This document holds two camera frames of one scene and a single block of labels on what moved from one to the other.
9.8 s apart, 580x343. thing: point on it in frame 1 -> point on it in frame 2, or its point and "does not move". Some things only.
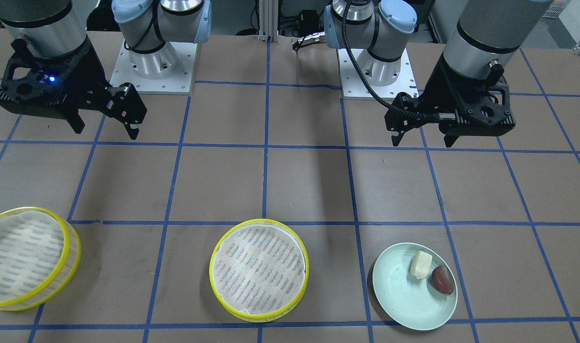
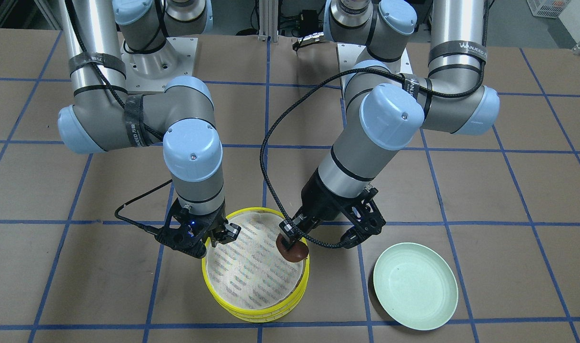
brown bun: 442,280 -> 298,251
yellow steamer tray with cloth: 32,256 -> 251,272
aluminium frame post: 268,13 does not move
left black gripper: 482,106 -> 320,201
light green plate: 413,303 does not move
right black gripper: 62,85 -> 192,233
